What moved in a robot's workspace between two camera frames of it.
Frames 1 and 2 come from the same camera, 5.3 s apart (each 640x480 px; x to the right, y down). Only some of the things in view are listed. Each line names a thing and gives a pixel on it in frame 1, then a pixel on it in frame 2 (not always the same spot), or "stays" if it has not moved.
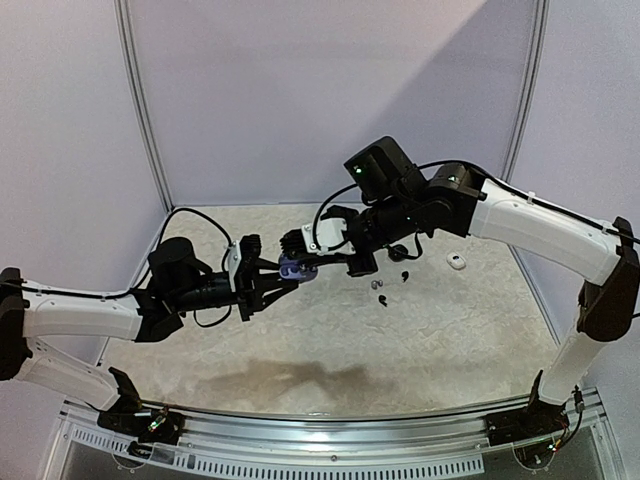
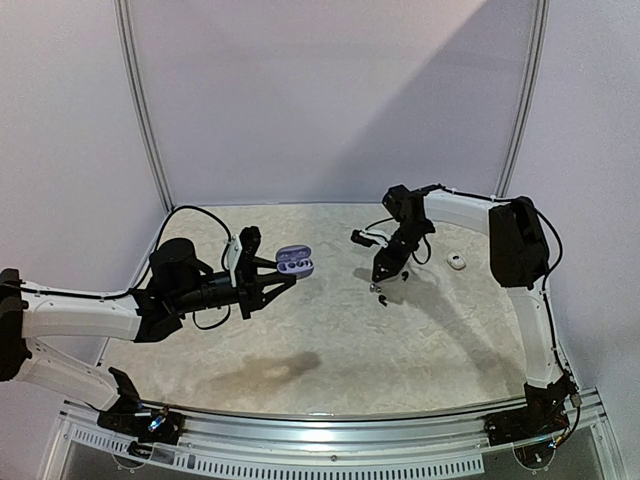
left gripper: (246, 294) stays
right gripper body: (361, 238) → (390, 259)
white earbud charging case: (456, 261) stays
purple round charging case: (294, 270) stays
